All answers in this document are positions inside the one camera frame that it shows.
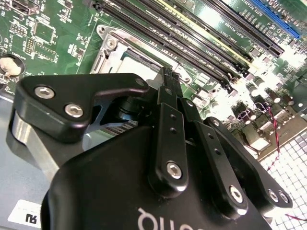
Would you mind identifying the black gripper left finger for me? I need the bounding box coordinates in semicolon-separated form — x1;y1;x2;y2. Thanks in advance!
6;68;190;198

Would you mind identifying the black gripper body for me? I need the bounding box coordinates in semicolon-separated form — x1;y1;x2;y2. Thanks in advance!
40;126;275;230

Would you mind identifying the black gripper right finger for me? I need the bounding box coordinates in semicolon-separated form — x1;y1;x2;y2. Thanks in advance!
171;71;294;220

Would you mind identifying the metal socket cover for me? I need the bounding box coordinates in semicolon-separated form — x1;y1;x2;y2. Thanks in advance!
102;32;168;81

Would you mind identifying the silver CPU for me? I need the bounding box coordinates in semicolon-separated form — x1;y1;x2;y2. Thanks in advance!
119;47;165;81

